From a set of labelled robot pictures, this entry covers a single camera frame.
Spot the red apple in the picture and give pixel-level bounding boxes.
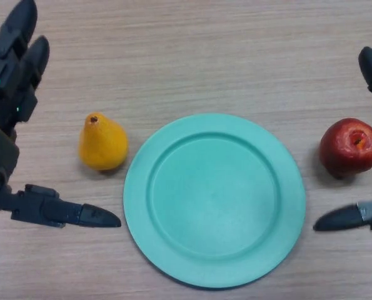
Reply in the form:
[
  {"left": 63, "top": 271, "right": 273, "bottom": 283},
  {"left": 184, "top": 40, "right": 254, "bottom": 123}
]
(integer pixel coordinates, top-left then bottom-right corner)
[{"left": 319, "top": 117, "right": 372, "bottom": 179}]

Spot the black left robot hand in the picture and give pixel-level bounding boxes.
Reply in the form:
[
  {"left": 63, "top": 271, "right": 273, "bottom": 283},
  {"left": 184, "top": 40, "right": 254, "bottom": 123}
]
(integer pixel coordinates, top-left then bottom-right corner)
[{"left": 0, "top": 0, "right": 122, "bottom": 235}]

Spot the green round plate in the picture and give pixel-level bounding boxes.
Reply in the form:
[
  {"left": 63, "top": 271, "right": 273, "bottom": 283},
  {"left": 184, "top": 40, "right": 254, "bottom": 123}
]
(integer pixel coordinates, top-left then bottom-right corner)
[{"left": 123, "top": 113, "right": 307, "bottom": 281}]

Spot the yellow pear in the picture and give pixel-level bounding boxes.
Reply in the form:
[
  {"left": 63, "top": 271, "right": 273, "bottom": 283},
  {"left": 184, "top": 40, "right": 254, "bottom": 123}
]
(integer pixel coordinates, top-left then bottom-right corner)
[{"left": 78, "top": 112, "right": 129, "bottom": 171}]

